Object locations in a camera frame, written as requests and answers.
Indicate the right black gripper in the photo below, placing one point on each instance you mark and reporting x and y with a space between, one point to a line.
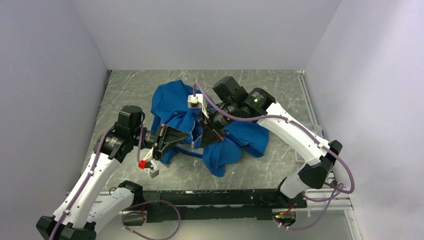
209 136

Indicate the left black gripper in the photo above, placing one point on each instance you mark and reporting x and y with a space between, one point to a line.
170 136

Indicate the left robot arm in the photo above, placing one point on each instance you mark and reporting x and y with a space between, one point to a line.
79 217

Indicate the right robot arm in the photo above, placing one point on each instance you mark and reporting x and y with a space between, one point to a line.
260 107

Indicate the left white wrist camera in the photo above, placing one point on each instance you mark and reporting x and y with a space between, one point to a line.
148 165

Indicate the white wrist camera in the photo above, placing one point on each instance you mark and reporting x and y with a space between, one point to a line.
148 165
197 101

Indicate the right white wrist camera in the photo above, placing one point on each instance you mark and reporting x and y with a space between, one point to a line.
197 101

